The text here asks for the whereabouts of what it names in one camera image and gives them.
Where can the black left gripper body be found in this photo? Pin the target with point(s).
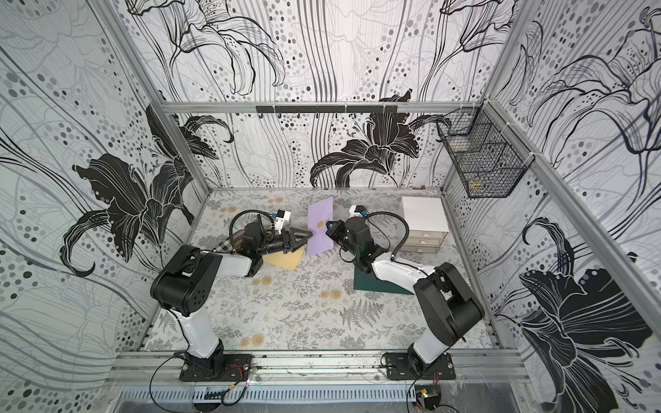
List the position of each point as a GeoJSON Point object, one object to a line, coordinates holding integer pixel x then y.
{"type": "Point", "coordinates": [280, 243]}

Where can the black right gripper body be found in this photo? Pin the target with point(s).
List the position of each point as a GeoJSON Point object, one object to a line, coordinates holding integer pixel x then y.
{"type": "Point", "coordinates": [340, 233]}

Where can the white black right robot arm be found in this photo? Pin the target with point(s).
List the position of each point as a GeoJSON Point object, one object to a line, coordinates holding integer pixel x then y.
{"type": "Point", "coordinates": [450, 307]}

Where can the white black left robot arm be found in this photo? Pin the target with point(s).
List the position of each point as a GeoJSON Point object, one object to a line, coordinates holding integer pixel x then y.
{"type": "Point", "coordinates": [183, 286]}

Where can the plaid cylindrical case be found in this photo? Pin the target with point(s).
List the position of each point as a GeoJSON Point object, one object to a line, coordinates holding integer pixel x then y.
{"type": "Point", "coordinates": [227, 242]}

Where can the white mini drawer cabinet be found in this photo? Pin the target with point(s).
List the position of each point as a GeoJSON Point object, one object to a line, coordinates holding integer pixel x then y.
{"type": "Point", "coordinates": [427, 221]}

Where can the small electronics board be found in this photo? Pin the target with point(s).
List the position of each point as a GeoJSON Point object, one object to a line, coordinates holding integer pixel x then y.
{"type": "Point", "coordinates": [427, 398]}

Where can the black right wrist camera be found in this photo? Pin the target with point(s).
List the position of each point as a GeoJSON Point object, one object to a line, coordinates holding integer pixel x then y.
{"type": "Point", "coordinates": [358, 211]}

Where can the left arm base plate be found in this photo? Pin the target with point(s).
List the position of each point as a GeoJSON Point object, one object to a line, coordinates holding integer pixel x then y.
{"type": "Point", "coordinates": [221, 367]}

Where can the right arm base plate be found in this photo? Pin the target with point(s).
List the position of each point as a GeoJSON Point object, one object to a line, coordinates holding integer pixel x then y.
{"type": "Point", "coordinates": [408, 366]}

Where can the black wire wall basket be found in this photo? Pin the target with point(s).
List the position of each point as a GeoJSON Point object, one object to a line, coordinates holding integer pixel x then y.
{"type": "Point", "coordinates": [487, 164]}

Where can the white perforated cable duct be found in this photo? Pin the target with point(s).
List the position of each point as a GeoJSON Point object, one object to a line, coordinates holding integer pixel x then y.
{"type": "Point", "coordinates": [278, 394]}

